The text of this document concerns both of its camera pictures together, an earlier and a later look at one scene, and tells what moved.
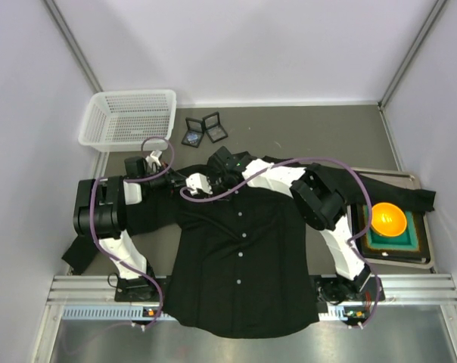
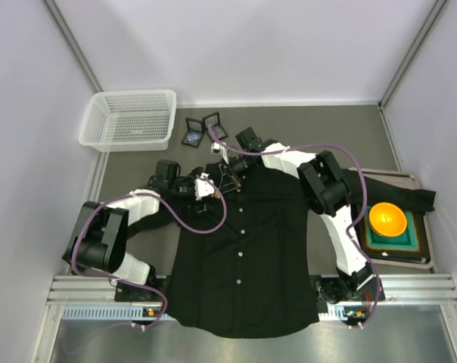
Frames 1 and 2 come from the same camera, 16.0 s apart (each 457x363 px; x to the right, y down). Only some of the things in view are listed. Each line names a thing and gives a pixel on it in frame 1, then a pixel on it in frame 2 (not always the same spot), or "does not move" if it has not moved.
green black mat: [410, 246] does not move
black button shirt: [241, 262] does not move
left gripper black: [172, 179] to [200, 206]
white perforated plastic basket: [135, 120] does not move
